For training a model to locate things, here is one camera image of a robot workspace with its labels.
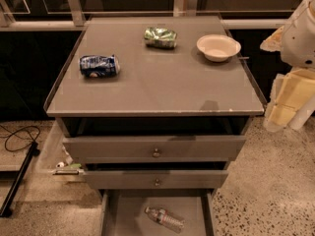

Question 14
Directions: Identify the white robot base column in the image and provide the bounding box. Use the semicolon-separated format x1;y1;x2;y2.
288;95;315;130

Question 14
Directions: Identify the crushed blue soda can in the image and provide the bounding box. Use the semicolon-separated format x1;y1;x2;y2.
79;55;120;78

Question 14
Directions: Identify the clear plastic bin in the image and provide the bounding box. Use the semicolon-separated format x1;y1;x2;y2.
34;122;84;182

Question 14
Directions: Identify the white paper bowl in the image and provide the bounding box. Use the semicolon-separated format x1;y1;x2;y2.
197;34;241;62

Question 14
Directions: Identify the clear plastic water bottle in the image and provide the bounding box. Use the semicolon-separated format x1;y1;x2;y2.
145;206;185;233

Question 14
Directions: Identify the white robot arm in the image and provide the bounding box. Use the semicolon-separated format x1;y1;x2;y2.
260;0;315;132

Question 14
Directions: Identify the grey bottom drawer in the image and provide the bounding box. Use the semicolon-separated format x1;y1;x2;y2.
97;189;219;236

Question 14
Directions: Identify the metal window railing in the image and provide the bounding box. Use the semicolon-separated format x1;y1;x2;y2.
0;0;302;31

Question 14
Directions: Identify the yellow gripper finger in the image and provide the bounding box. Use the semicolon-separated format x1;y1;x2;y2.
260;26;284;52
264;68;315;132

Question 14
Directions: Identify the grey drawer cabinet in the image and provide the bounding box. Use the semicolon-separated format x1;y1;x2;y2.
43;15;268;236

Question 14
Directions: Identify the black floor cable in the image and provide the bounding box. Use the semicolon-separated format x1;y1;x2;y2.
0;124;41;153

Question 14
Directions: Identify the grey top drawer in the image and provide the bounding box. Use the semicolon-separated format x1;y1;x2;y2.
63;136;245;164

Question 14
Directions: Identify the grey middle drawer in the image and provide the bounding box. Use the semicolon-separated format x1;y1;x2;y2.
84;170;228;190

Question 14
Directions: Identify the black floor rail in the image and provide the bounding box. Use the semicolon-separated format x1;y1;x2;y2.
0;142;40;217

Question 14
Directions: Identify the crushed green soda can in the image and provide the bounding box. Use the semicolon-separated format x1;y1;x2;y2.
144;27;177;49

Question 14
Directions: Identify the grey drawer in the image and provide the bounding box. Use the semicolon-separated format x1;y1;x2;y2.
84;170;228;190
97;189;219;236
63;136;245;164

